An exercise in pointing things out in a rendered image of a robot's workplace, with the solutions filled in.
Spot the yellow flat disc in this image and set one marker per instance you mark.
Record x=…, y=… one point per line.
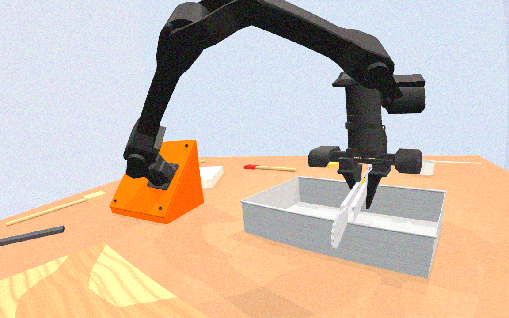
x=332, y=165

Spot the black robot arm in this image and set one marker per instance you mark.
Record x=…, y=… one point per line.
x=192, y=27

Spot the grey measuring scoop with long white handle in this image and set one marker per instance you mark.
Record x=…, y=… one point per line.
x=428, y=166

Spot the dark grey spatula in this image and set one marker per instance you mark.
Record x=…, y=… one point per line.
x=31, y=235

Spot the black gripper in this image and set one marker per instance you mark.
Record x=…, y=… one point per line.
x=365, y=141

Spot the white rectangular block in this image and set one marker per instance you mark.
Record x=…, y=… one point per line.
x=210, y=175

